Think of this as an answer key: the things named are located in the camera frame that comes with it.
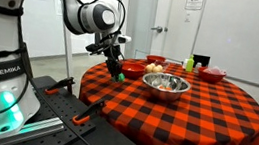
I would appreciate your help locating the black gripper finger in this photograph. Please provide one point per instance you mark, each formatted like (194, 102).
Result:
(112, 72)
(118, 70)

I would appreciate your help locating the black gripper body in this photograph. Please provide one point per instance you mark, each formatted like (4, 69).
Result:
(112, 52)

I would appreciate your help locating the green broccoli toy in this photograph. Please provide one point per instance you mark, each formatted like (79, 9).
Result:
(120, 77)

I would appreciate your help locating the red tomato toy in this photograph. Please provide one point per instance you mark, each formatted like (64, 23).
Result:
(165, 88)

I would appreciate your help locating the red bowl near front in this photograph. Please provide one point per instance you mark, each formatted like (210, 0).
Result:
(132, 70)

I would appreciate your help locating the red bowl with dark contents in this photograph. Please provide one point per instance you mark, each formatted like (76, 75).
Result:
(153, 59)

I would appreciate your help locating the silver metal bowl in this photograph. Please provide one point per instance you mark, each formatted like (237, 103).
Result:
(153, 80)

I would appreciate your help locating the red bowl with pink contents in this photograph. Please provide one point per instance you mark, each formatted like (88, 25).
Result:
(205, 75)

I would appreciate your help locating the black orange clamp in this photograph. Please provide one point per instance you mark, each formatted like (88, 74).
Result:
(92, 110)
(66, 82)

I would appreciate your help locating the small white bottle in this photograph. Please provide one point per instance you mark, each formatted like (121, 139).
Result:
(185, 63)

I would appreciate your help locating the green plastic bottle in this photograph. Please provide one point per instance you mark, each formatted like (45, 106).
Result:
(189, 64)

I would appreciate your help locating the white door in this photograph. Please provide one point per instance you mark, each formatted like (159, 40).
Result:
(177, 44)

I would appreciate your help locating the paper sign on door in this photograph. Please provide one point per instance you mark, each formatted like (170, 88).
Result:
(194, 4)

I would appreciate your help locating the red black checkered tablecloth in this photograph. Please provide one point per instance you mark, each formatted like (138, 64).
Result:
(207, 114)

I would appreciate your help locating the silver door handle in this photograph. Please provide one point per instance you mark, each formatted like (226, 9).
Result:
(159, 29)

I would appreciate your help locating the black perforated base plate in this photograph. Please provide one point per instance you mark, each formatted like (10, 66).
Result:
(65, 106)

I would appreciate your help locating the black wall tray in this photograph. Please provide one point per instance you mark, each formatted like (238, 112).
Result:
(204, 60)

